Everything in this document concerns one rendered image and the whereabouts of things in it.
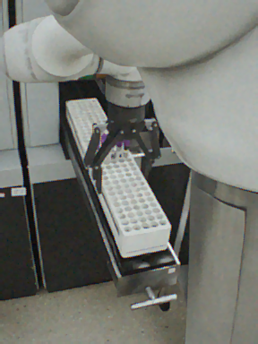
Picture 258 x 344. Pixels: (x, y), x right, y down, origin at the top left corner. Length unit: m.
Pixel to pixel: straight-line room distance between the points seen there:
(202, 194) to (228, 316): 0.06
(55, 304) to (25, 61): 1.26
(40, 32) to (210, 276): 0.50
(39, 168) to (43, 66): 0.62
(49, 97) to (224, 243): 1.04
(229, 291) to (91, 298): 1.56
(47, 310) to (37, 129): 0.81
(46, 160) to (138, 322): 0.82
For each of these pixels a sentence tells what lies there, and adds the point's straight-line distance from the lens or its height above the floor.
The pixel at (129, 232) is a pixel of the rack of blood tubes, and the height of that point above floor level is 0.88.
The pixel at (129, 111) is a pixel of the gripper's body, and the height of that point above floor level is 1.07.
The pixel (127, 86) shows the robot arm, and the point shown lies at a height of 1.13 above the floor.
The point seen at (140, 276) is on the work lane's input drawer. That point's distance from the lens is 0.80.
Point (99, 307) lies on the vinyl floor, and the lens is 1.70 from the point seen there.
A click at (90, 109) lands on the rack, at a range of 1.20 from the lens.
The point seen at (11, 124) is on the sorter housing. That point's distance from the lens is 1.21.
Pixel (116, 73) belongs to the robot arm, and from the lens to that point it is 0.70.
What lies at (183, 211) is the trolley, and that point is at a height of 0.58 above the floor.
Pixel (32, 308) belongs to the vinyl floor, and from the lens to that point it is 1.71.
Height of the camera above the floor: 1.43
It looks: 37 degrees down
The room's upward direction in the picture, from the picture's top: 5 degrees clockwise
